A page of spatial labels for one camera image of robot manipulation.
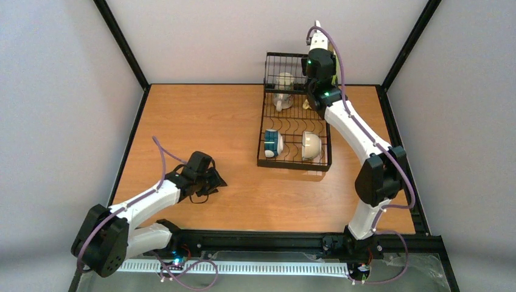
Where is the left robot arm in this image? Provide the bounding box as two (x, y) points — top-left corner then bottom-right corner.
(71, 151), (227, 277)

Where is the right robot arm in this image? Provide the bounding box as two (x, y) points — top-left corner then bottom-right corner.
(302, 48), (407, 254)

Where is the tall patterned ceramic cup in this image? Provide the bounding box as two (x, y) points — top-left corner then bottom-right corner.
(273, 72), (295, 112)

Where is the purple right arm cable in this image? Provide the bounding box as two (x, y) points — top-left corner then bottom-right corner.
(305, 26), (417, 285)

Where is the black wire dish rack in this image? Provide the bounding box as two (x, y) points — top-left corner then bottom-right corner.
(256, 52), (332, 172)

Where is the striped plate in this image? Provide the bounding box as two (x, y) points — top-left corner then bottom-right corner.
(314, 20), (321, 33)

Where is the woven bamboo pattern plate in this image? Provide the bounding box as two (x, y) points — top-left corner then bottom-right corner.
(327, 42), (340, 85)

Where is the black enclosure frame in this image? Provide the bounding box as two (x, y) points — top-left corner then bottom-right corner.
(68, 0), (461, 292)

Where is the white cable duct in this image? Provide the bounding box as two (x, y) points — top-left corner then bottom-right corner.
(117, 259), (350, 279)

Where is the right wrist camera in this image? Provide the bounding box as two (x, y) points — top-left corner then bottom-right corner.
(309, 32), (329, 50)

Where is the yellow ceramic mug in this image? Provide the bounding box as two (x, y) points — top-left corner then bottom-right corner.
(302, 100), (311, 110)

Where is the white bowl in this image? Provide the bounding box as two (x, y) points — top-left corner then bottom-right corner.
(302, 131), (322, 161)
(263, 129), (284, 158)

